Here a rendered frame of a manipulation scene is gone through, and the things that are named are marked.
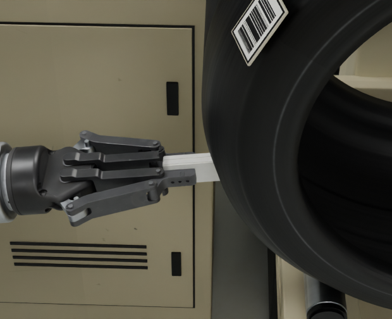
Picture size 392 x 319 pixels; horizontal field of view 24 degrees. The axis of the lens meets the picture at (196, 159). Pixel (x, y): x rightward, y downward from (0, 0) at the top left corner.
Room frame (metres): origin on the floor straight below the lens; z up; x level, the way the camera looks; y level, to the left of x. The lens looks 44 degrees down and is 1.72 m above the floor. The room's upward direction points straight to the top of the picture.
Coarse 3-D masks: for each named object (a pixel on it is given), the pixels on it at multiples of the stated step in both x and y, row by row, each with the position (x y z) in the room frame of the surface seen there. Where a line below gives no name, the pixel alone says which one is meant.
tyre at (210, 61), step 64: (320, 0) 0.60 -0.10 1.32; (384, 0) 0.59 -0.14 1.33; (256, 64) 0.60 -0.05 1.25; (320, 64) 0.59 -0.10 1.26; (256, 128) 0.59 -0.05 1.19; (320, 128) 0.84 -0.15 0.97; (384, 128) 0.85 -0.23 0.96; (256, 192) 0.60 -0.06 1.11; (320, 192) 0.75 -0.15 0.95; (384, 192) 0.79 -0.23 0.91; (320, 256) 0.59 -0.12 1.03; (384, 256) 0.68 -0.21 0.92
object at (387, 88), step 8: (344, 80) 0.96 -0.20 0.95; (352, 80) 0.96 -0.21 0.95; (360, 80) 0.96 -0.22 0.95; (368, 80) 0.96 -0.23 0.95; (376, 80) 0.96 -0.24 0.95; (384, 80) 0.96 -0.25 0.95; (360, 88) 0.95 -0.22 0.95; (368, 88) 0.95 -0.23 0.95; (376, 88) 0.95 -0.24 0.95; (384, 88) 0.95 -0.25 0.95; (376, 96) 0.95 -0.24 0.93; (384, 96) 0.95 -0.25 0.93
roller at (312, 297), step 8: (304, 280) 0.66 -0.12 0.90; (312, 280) 0.65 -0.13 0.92; (304, 288) 0.65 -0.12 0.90; (312, 288) 0.64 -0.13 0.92; (320, 288) 0.63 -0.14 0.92; (328, 288) 0.63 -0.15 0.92; (312, 296) 0.63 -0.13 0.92; (320, 296) 0.62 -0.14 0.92; (328, 296) 0.62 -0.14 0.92; (336, 296) 0.62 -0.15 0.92; (344, 296) 0.63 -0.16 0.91; (312, 304) 0.62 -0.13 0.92; (320, 304) 0.61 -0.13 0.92; (328, 304) 0.61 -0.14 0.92; (336, 304) 0.61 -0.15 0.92; (344, 304) 0.62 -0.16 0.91; (312, 312) 0.61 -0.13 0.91; (320, 312) 0.61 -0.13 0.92; (328, 312) 0.60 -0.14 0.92; (336, 312) 0.61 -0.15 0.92; (344, 312) 0.61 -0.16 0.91
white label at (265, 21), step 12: (252, 0) 0.63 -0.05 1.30; (264, 0) 0.62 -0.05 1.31; (276, 0) 0.61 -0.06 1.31; (252, 12) 0.62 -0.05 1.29; (264, 12) 0.61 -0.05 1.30; (276, 12) 0.60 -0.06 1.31; (240, 24) 0.62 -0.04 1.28; (252, 24) 0.61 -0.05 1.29; (264, 24) 0.60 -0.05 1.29; (276, 24) 0.59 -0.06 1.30; (240, 36) 0.62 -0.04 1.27; (252, 36) 0.60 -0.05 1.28; (264, 36) 0.59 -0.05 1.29; (240, 48) 0.61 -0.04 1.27; (252, 48) 0.60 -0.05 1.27; (252, 60) 0.59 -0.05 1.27
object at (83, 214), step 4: (68, 200) 0.67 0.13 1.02; (72, 200) 0.67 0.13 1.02; (56, 204) 0.68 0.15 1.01; (60, 204) 0.67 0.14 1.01; (64, 204) 0.67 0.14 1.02; (64, 208) 0.66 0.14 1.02; (80, 212) 0.65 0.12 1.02; (84, 212) 0.66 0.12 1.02; (88, 212) 0.66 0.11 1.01; (68, 216) 0.65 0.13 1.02; (72, 216) 0.65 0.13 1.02; (76, 216) 0.65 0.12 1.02; (80, 216) 0.65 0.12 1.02; (84, 216) 0.66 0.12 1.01; (72, 220) 0.65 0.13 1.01; (76, 220) 0.65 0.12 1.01
